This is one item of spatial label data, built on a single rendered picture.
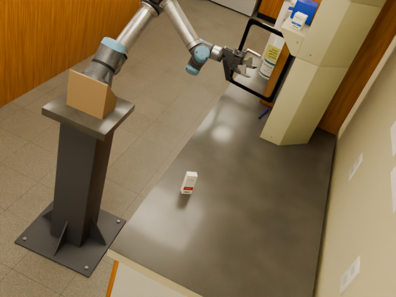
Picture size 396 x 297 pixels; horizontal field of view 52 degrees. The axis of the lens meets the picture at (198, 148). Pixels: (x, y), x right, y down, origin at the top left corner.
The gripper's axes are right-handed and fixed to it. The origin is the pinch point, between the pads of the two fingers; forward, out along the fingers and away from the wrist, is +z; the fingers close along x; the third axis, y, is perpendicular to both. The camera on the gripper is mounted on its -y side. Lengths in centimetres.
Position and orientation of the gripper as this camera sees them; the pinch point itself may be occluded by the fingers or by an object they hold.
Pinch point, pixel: (253, 73)
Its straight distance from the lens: 218.2
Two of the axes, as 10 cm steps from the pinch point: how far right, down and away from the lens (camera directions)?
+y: 2.7, -7.6, -5.9
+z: 9.0, 4.2, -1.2
